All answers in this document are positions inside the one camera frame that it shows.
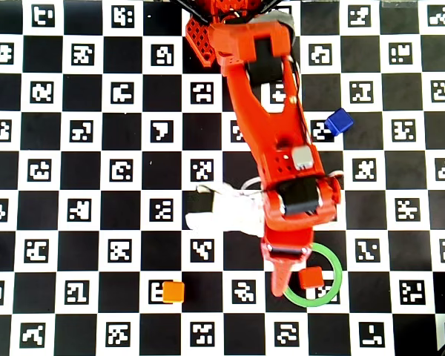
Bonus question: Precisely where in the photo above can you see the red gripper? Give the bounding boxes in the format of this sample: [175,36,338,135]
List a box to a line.
[261,223,314,298]

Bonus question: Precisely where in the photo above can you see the red cube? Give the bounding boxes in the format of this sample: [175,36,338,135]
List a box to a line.
[298,266,325,291]

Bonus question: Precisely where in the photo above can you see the orange cube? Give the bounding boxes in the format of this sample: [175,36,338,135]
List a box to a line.
[162,280,186,305]

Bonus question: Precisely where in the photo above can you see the blue cube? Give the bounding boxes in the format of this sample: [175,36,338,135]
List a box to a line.
[324,108,355,136]

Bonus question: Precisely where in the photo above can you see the small grey square module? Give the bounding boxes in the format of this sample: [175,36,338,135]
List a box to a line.
[291,145,315,171]

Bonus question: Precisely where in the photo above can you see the black white marker board mat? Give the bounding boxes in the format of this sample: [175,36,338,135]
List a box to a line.
[0,0,445,356]

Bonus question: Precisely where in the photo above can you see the black clamp bar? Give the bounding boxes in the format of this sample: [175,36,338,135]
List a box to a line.
[169,0,211,24]

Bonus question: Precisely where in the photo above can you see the green flat ring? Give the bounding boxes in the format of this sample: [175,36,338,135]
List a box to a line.
[283,242,343,309]

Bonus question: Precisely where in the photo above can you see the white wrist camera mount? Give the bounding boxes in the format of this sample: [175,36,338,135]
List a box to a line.
[185,180,268,239]

